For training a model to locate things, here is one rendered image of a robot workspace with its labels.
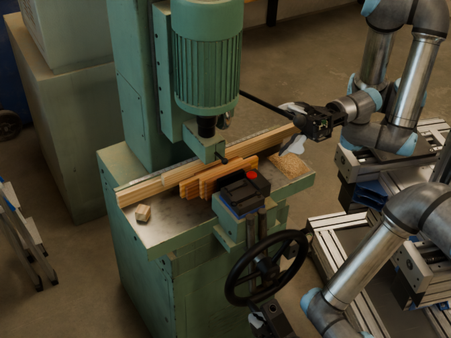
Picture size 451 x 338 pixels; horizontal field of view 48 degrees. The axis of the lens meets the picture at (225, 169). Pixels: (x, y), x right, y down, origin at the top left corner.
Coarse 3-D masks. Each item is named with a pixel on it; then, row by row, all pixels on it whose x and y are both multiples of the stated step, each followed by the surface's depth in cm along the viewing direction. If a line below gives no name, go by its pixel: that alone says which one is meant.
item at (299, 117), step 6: (240, 90) 150; (246, 96) 147; (252, 96) 145; (258, 102) 142; (264, 102) 141; (270, 108) 138; (276, 108) 137; (282, 114) 134; (288, 114) 133; (300, 114) 129; (294, 120) 129; (300, 120) 128; (300, 126) 129
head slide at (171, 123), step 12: (168, 0) 133; (156, 12) 130; (168, 12) 128; (156, 24) 133; (168, 24) 128; (156, 36) 135; (168, 36) 131; (156, 48) 139; (168, 48) 133; (156, 60) 142; (168, 60) 135; (168, 72) 138; (168, 84) 141; (168, 96) 144; (168, 108) 147; (180, 108) 148; (168, 120) 150; (180, 120) 150; (168, 132) 154; (180, 132) 154
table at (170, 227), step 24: (264, 168) 162; (168, 192) 153; (288, 192) 160; (120, 216) 151; (168, 216) 146; (192, 216) 146; (216, 216) 147; (144, 240) 139; (168, 240) 140; (192, 240) 146
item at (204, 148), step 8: (192, 120) 152; (184, 128) 152; (192, 128) 150; (184, 136) 154; (192, 136) 148; (216, 136) 147; (192, 144) 151; (200, 144) 145; (208, 144) 144; (216, 144) 145; (224, 144) 147; (200, 152) 148; (208, 152) 145; (224, 152) 149; (208, 160) 147; (216, 160) 150
